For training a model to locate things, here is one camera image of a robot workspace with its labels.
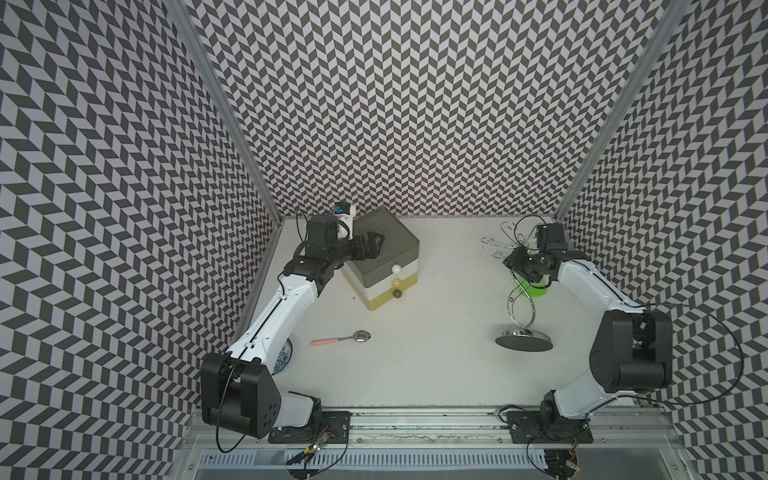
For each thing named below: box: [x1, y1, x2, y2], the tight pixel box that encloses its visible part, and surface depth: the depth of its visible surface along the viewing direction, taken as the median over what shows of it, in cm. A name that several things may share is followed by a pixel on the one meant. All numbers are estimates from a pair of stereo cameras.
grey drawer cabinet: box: [342, 206, 420, 311], surface depth 88 cm
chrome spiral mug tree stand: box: [481, 221, 554, 353], surface depth 84 cm
